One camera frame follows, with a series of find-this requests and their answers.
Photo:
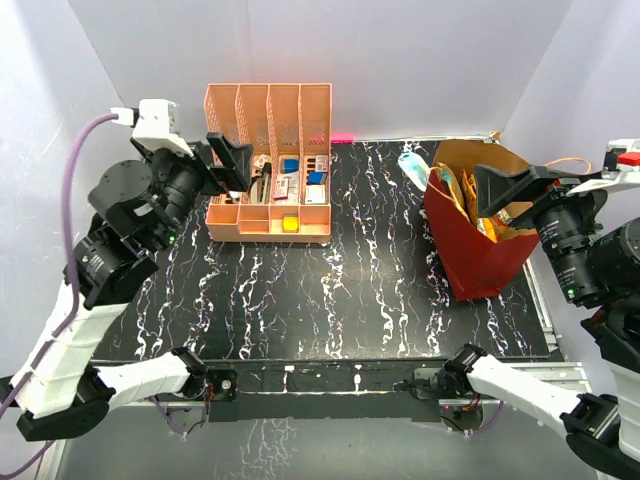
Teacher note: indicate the grey black stapler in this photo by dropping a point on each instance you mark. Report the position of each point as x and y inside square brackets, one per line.
[260, 186]

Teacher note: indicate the blue white packaged item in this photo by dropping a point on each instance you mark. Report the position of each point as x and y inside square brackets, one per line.
[415, 168]

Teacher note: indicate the red brown paper bag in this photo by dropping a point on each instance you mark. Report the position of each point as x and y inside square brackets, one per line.
[475, 266]

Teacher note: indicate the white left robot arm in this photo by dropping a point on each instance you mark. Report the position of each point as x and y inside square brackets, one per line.
[140, 207]

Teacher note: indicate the peach plastic desk organizer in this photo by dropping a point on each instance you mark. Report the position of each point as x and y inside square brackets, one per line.
[288, 126]

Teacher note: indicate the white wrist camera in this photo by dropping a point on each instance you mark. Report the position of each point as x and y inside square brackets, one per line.
[155, 125]
[620, 169]

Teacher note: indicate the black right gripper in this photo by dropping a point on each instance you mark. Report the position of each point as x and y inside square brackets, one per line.
[494, 187]

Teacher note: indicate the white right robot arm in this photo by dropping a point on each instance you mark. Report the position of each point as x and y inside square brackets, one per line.
[598, 274]

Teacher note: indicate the blue grey eraser right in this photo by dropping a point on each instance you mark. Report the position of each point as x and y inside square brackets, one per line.
[316, 178]

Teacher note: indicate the gold snack packet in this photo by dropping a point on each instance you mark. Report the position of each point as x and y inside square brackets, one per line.
[452, 188]

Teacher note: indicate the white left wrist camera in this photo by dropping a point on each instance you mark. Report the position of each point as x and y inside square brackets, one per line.
[155, 125]

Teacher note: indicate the white red label packet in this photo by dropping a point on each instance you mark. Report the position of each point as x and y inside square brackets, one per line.
[286, 189]

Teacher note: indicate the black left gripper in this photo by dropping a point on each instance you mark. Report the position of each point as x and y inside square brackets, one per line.
[233, 156]

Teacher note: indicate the white flat box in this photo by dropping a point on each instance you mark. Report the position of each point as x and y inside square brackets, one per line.
[315, 195]

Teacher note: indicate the orange snack packet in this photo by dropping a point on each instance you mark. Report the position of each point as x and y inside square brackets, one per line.
[493, 227]

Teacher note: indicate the yellow grey stamp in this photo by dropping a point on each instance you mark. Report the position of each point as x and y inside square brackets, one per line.
[290, 223]

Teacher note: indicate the blue grey eraser back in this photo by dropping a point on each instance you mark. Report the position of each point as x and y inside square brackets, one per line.
[289, 165]

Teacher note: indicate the blue grey eraser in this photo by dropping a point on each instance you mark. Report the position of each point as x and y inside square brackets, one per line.
[316, 178]
[289, 165]

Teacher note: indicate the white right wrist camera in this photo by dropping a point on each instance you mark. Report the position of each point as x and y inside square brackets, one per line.
[620, 169]

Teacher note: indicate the white red small box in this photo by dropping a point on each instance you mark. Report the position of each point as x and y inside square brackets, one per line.
[321, 163]

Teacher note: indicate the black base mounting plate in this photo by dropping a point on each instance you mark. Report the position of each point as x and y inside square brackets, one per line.
[336, 389]

